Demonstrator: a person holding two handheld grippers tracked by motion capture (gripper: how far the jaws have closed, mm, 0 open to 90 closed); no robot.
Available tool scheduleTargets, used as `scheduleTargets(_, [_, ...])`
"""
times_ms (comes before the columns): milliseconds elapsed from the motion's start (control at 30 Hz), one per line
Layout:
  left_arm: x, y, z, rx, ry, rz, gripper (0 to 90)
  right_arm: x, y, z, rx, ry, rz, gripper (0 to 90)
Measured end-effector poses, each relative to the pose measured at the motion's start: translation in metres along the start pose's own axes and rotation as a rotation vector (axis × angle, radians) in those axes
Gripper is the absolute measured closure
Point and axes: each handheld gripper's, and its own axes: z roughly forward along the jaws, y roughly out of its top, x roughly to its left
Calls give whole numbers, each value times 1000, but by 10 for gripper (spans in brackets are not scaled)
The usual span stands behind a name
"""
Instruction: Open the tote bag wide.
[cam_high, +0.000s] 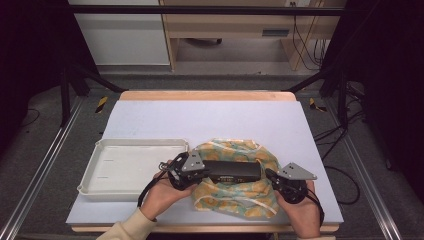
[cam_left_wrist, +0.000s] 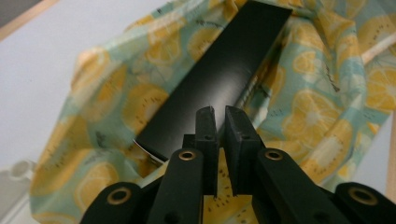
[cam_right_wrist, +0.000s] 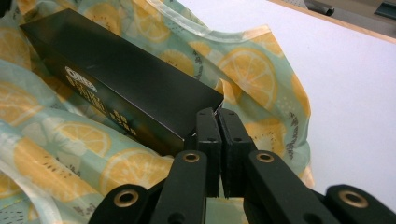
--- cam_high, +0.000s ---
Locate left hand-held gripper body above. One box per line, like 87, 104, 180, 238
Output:
165, 149, 208, 192

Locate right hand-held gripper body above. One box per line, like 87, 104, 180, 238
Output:
273, 161, 318, 205

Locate black rectangular device box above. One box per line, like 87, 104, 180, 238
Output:
202, 160, 263, 185

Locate fruit print cloth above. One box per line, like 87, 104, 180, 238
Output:
191, 137, 282, 220

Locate white plastic tray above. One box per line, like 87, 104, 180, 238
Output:
76, 137, 190, 202

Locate person's right hand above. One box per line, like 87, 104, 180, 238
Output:
274, 179, 323, 240

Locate person's left hand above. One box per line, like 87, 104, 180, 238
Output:
139, 159, 202, 222

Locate white table board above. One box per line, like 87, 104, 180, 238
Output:
65, 99, 345, 225

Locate wooden table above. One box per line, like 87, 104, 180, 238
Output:
70, 90, 341, 234

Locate yellow black floor tape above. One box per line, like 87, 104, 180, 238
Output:
95, 96, 110, 115
307, 97, 328, 113

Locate black metal stand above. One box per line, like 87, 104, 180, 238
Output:
59, 61, 129, 128
285, 64, 352, 130

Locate office chair base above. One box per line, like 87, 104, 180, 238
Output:
184, 37, 224, 46

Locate black curtain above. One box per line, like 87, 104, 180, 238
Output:
320, 0, 424, 198
0, 0, 101, 158

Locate white cabinet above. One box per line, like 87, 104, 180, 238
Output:
67, 0, 171, 67

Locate wooden desk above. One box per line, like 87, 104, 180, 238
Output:
159, 0, 348, 72

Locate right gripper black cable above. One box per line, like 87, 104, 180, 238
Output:
305, 188, 326, 228

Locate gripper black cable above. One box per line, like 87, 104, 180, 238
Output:
136, 161, 175, 208
305, 188, 326, 228

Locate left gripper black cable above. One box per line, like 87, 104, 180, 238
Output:
136, 161, 175, 208

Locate black floor cables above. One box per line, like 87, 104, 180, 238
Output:
312, 81, 368, 206

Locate aluminium floor rail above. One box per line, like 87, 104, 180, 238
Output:
0, 95, 85, 240
323, 97, 404, 240

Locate black desk cables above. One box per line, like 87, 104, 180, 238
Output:
290, 1, 331, 72

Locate black frame crossbar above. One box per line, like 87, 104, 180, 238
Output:
67, 4, 346, 17

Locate black floor cable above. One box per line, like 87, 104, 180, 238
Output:
19, 107, 42, 129

